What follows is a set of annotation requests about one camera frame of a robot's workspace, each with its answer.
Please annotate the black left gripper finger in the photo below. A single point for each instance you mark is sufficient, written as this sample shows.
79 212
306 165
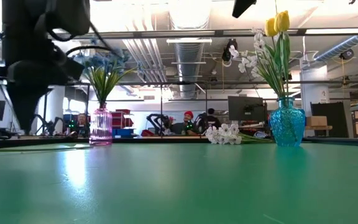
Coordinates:
37 96
19 96

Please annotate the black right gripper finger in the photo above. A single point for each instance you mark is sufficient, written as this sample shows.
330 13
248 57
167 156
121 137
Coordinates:
242 6

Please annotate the white flower bunch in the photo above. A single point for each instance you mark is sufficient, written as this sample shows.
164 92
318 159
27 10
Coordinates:
225 134
253 62

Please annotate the purple glass vase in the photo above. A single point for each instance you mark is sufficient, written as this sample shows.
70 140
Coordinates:
100 126

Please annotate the black background robot arm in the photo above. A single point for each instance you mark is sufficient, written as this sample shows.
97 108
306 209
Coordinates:
157 123

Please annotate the blue glass vase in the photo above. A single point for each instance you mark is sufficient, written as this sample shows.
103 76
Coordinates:
287 124

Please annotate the person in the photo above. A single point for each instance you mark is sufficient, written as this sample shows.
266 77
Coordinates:
187 123
82 123
210 119

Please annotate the white ceiling light bar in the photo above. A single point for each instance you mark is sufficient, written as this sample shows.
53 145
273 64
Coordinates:
189 40

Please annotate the gray overhead beam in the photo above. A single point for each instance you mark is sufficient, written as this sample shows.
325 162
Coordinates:
166 33

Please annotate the red storage rack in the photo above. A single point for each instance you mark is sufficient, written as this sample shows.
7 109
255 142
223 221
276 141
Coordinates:
121 119

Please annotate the large black monitor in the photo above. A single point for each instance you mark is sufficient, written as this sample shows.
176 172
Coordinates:
245 108

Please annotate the cardboard box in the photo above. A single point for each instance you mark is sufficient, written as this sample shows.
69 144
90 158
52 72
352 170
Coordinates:
318 120

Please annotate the black standing panel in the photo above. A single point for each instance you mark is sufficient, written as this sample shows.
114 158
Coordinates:
331 119

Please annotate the green table mat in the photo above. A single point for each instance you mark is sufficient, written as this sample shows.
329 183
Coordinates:
179 186

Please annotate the wide silver ceiling duct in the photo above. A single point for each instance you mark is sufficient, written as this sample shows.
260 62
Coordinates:
188 68

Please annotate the slim ribbed silver duct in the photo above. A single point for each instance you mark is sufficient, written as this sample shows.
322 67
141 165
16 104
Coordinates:
340 47

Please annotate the black table frame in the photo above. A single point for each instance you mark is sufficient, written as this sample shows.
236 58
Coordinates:
154 140

